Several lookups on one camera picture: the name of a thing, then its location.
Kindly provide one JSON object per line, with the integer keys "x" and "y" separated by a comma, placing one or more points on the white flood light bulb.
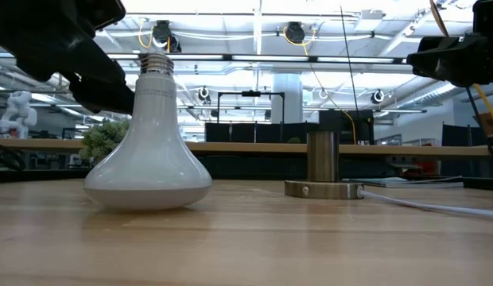
{"x": 151, "y": 159}

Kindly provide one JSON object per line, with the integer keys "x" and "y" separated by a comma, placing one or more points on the black gantry frame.
{"x": 250, "y": 94}

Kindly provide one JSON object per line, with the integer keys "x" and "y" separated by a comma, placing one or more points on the green artificial plant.
{"x": 103, "y": 139}

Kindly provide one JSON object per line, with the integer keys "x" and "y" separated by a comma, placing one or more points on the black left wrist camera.
{"x": 105, "y": 12}

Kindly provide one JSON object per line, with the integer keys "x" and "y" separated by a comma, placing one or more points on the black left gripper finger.
{"x": 103, "y": 95}

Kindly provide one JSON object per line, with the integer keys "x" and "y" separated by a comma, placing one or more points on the black partition panels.
{"x": 246, "y": 133}

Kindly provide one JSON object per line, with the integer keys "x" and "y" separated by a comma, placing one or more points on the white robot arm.
{"x": 18, "y": 113}

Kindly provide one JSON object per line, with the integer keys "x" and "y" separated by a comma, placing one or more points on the light wooden desk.
{"x": 250, "y": 148}

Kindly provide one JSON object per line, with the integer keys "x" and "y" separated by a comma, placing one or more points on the black aluminium table frame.
{"x": 32, "y": 175}

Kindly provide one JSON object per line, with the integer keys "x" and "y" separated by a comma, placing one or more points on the blue grey magazine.
{"x": 389, "y": 182}

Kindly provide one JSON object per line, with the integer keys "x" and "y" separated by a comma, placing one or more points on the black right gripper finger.
{"x": 437, "y": 59}

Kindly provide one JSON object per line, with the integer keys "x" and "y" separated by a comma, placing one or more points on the thin black pole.
{"x": 350, "y": 63}

